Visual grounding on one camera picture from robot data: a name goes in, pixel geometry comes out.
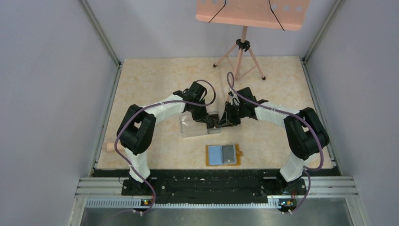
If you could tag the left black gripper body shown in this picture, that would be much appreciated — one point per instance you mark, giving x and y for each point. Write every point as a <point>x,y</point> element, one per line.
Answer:
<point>198,112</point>

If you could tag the clear plastic card box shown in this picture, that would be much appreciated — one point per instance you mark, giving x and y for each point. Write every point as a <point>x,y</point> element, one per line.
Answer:
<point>190,128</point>

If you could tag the orange leather card holder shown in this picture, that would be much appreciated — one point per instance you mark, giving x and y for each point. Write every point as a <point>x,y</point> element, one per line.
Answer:
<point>213,155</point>

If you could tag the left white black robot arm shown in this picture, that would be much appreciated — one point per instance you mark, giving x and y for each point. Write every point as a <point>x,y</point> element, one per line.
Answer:
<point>136,130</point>

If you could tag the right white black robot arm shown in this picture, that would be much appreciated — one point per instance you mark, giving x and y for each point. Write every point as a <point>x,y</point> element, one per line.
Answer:
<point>305,133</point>

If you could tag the pink music stand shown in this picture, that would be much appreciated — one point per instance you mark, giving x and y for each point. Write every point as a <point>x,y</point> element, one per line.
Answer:
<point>285,15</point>

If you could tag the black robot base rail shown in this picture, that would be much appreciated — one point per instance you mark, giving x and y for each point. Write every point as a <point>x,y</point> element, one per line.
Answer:
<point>207,186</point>

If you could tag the wooden handle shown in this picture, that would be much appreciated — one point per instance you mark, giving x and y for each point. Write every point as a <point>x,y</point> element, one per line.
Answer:
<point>110,147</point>

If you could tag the white slotted cable duct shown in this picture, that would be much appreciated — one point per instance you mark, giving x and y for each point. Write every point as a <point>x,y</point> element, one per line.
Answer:
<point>139,204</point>

